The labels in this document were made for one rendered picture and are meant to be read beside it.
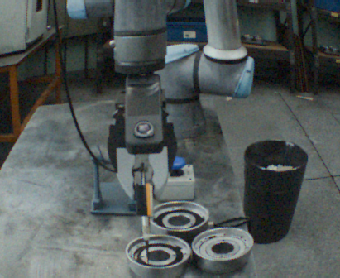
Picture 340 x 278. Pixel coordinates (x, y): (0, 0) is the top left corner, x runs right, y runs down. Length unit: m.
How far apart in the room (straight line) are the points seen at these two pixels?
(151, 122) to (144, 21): 0.14
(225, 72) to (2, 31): 2.06
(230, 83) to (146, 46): 0.56
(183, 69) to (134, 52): 0.57
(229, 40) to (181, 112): 0.25
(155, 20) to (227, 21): 0.50
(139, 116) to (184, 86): 0.61
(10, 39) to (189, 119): 1.93
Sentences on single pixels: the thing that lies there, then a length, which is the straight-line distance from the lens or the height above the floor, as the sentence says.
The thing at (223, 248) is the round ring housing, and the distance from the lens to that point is 0.79.
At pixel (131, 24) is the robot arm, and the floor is 1.19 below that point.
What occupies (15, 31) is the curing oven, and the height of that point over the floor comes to 0.97.
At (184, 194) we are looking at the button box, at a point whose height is 0.82.
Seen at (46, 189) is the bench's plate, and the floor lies 0.80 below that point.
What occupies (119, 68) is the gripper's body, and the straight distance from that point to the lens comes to 0.64.
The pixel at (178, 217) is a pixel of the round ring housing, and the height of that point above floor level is 0.82.
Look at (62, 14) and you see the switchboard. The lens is 4.55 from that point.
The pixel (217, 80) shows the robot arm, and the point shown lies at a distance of 1.17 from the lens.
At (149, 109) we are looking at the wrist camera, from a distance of 0.61.
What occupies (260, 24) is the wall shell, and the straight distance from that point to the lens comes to 4.82.
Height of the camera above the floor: 1.29
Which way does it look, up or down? 23 degrees down
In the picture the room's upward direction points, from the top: 1 degrees counter-clockwise
